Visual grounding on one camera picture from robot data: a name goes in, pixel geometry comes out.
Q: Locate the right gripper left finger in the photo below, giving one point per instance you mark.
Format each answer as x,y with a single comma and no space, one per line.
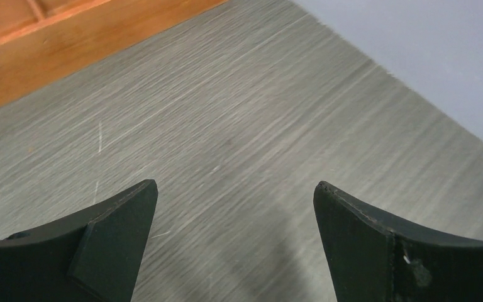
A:
91,255

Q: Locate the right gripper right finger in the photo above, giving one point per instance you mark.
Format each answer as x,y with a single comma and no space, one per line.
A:
374,255

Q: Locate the orange wooden compartment tray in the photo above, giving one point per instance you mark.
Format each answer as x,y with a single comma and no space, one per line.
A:
44,41

